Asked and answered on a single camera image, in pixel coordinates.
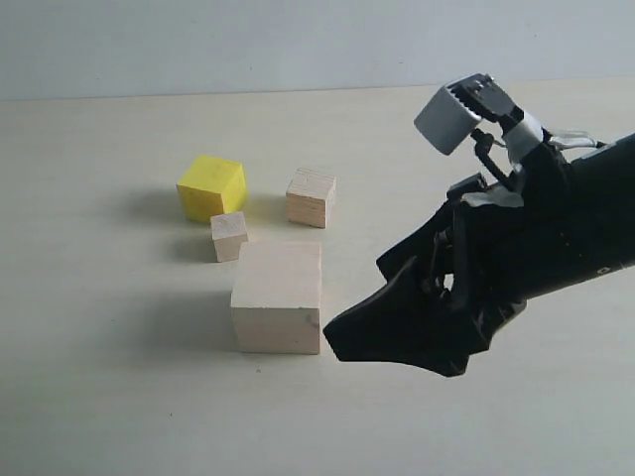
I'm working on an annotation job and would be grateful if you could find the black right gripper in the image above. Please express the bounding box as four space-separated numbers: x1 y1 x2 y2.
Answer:
323 146 569 377

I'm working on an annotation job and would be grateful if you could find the large wooden cube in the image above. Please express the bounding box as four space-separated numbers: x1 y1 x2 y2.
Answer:
230 241 322 355

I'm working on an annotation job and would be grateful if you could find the medium wooden cube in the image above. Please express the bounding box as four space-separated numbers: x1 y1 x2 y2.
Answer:
286 168 336 229

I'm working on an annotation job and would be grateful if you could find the small wooden cube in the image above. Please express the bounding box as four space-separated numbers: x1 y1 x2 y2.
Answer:
210 211 248 262

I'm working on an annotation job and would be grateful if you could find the yellow cube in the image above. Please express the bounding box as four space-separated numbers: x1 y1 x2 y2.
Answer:
176 156 248 224

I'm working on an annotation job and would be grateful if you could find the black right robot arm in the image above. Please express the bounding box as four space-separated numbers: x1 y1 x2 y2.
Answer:
323 136 634 377

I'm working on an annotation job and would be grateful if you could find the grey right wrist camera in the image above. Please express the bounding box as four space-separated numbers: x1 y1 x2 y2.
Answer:
413 72 525 157

